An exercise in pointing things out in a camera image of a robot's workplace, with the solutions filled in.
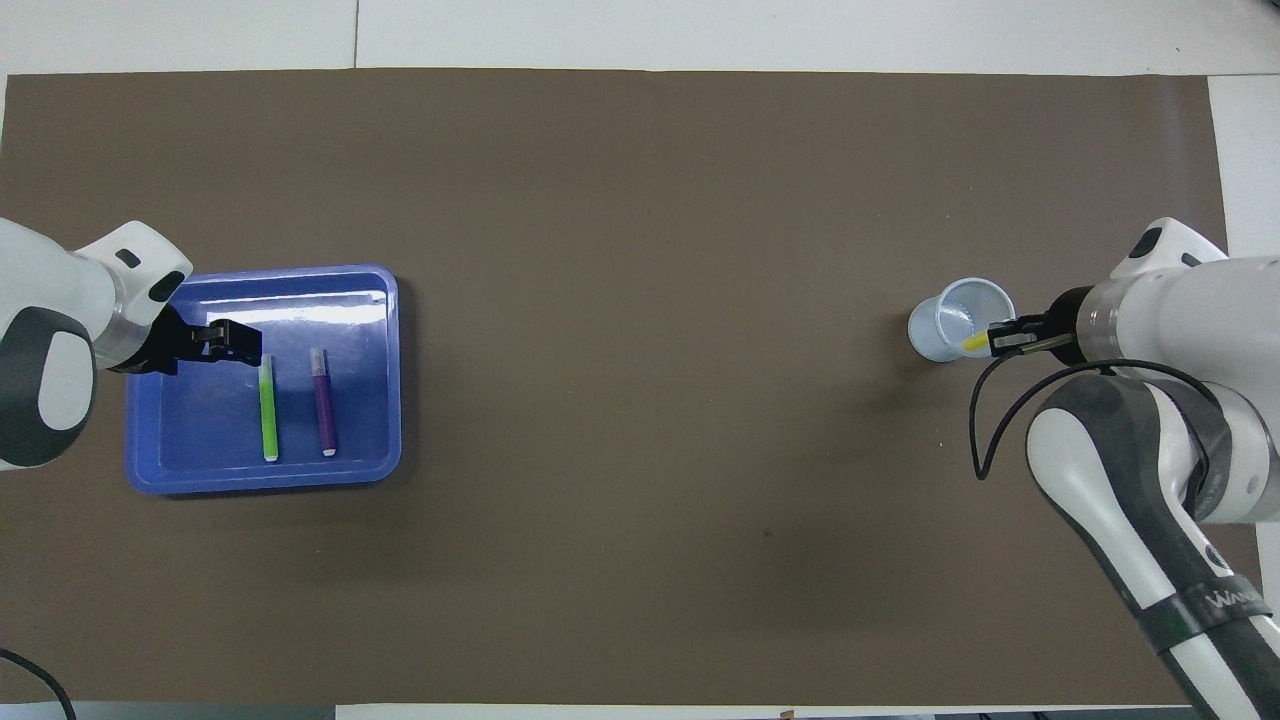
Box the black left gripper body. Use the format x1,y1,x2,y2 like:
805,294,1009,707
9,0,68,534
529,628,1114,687
110,305,216,376

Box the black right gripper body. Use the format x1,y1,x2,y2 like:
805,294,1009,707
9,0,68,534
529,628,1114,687
1040,287,1093,366

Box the blue plastic tray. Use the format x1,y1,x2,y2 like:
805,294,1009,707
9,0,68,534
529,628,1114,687
124,264,403,497

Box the translucent plastic cup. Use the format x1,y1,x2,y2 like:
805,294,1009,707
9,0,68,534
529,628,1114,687
908,278,1017,362

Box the brown table mat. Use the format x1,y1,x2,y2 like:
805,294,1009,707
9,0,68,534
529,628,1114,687
0,68,1276,706

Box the purple marker pen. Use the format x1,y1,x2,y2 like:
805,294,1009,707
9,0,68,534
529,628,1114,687
310,348,338,459

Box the green marker pen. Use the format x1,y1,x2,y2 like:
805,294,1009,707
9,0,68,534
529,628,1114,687
257,358,280,463

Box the black loose arm cable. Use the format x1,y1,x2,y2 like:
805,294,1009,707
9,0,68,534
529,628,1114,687
0,648,77,720

